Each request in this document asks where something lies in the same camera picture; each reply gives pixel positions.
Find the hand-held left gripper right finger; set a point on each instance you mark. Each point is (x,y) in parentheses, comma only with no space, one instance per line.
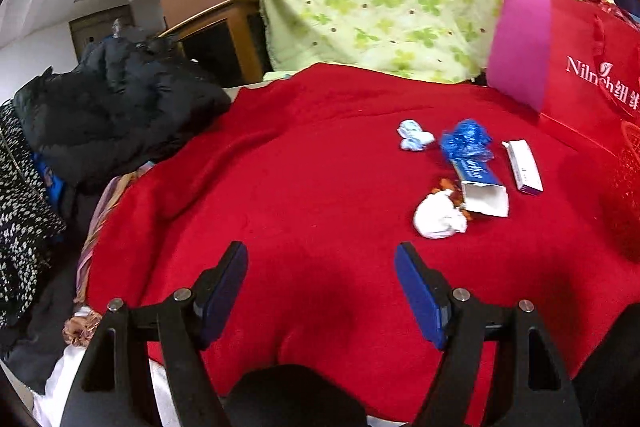
(420,297)

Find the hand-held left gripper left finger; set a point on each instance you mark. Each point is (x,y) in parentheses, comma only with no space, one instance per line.
(227,292)

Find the blue plastic bag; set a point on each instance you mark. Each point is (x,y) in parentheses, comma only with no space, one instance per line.
(465,142)

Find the crumpled white tissue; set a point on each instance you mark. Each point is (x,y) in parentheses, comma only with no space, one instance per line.
(437,217)

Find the orange foil wrapper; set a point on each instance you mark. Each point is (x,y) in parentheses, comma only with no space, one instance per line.
(442,184)

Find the blue white open carton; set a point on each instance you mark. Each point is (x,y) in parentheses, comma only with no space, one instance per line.
(480,194)

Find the striped cloth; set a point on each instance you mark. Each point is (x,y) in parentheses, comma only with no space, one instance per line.
(100,227)

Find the brown tassel fringe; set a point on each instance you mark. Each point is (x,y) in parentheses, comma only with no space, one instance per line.
(80,329)

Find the red blanket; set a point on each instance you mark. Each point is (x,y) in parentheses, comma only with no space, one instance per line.
(300,157)

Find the crumpled pale blue paper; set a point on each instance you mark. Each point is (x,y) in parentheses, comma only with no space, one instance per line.
(415,137)

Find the small white box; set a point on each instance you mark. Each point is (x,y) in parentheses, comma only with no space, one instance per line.
(522,167)

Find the white satin cloth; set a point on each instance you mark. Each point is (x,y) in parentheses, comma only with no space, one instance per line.
(60,382)

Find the blue cloth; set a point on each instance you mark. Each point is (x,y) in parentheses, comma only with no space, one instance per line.
(50,182)

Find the black puffer jacket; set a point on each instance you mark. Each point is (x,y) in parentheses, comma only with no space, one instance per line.
(115,107)

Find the black white speckled cloth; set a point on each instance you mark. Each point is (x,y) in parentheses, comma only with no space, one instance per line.
(22,217)

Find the red mesh basket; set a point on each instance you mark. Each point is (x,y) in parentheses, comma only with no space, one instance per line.
(625,197)

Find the red paper bag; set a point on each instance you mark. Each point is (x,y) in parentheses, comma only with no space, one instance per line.
(585,97)

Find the pink pillow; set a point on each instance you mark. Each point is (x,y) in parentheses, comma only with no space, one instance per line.
(520,52)

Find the brown door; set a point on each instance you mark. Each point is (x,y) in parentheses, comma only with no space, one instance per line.
(87,32)

